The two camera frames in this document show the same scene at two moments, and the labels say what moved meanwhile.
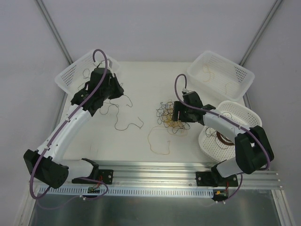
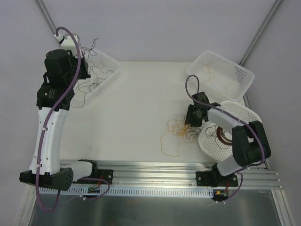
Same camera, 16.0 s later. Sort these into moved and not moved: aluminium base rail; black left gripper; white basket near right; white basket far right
Moved: black left gripper
Not moved: aluminium base rail; white basket near right; white basket far right
